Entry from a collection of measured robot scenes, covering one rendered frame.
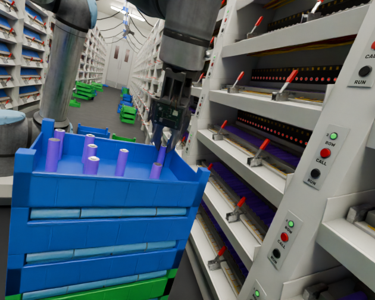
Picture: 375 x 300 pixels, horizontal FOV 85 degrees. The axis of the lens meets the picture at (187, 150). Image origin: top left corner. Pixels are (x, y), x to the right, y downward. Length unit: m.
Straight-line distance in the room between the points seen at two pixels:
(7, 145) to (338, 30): 1.21
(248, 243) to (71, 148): 0.52
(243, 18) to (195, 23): 0.71
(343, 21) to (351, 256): 0.44
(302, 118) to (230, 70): 0.58
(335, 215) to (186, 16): 0.44
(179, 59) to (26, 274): 0.43
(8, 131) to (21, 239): 0.81
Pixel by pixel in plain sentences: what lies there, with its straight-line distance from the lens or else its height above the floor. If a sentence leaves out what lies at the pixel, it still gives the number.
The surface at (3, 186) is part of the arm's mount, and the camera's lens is 1.17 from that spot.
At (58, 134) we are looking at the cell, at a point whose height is 0.54.
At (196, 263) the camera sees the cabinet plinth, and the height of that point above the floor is 0.05.
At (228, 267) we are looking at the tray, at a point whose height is 0.17.
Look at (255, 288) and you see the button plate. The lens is 0.61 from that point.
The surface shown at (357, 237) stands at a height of 0.54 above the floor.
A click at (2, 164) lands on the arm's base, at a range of 1.21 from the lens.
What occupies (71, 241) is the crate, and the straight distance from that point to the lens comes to 0.40.
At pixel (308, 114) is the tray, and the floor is 0.72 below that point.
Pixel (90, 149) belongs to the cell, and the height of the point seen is 0.54.
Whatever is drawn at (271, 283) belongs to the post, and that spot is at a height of 0.35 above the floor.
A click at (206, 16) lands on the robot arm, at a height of 0.81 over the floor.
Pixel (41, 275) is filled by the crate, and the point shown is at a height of 0.35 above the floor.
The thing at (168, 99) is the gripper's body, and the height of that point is 0.67.
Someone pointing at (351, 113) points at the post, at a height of 0.73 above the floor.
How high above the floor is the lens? 0.69
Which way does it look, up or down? 15 degrees down
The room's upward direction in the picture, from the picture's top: 17 degrees clockwise
